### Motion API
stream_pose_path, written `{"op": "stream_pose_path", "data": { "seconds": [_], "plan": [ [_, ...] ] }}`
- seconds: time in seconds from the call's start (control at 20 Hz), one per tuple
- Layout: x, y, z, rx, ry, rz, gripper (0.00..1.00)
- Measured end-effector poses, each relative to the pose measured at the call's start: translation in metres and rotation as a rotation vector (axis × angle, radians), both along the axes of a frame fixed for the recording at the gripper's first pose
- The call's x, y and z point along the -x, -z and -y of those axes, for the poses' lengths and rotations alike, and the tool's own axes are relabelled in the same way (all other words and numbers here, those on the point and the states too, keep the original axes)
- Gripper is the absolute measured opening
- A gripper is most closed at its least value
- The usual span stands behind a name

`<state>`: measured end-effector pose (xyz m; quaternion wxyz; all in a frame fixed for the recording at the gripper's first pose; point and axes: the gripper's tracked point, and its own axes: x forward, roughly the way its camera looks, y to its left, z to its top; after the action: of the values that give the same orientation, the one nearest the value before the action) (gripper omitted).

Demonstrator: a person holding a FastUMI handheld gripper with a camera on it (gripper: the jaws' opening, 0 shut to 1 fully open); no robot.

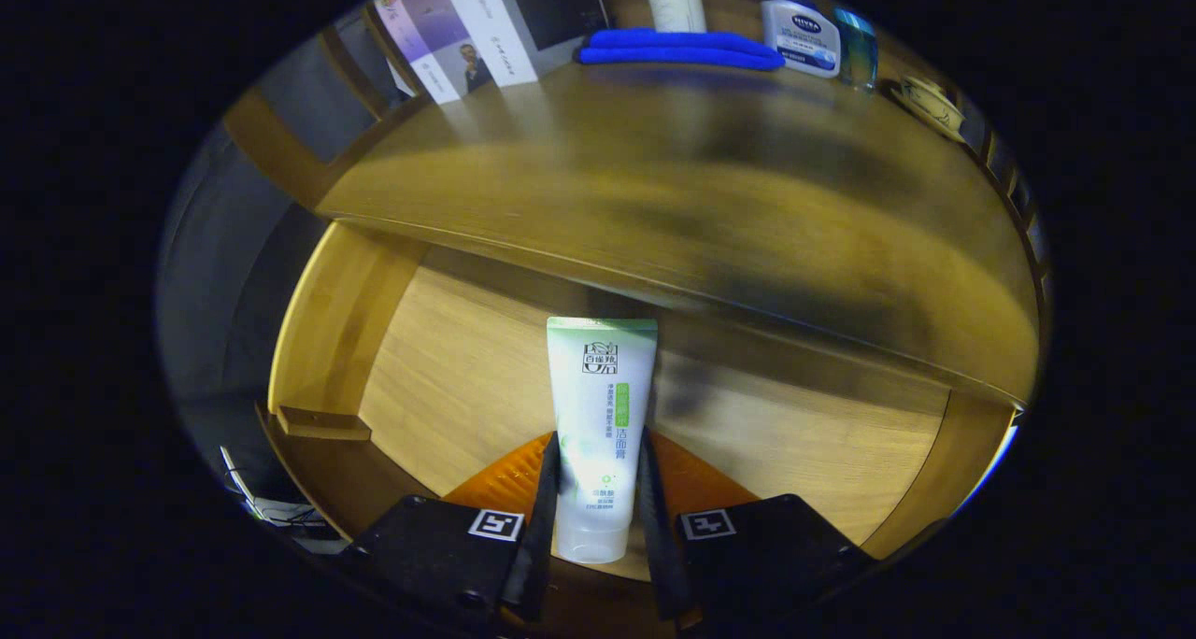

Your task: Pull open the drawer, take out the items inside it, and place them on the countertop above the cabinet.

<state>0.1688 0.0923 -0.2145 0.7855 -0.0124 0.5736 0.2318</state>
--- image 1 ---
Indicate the brown wooden drawer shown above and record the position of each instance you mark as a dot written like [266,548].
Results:
[448,377]

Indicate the white bottle with blue cap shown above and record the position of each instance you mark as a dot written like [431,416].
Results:
[799,36]

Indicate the white and black book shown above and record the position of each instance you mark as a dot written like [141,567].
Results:
[523,13]

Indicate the wooden countertop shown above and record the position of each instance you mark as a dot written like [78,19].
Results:
[654,181]

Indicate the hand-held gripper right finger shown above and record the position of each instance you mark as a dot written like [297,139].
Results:
[662,564]

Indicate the teal glass bottle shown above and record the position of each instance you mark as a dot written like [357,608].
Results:
[857,50]

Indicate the black backdrop cloth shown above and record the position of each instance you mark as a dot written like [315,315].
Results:
[210,293]

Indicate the brown wooden cabinet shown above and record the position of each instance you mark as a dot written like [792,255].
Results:
[271,144]

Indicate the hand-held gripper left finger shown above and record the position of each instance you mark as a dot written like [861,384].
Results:
[540,546]

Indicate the folded blue cloth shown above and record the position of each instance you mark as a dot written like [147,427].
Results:
[673,50]

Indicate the white facial cleanser tube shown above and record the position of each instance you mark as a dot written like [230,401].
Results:
[598,405]

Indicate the beige lidded ceramic cup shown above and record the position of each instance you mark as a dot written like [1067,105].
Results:
[930,106]

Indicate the purple book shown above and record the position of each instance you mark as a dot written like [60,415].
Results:
[420,32]

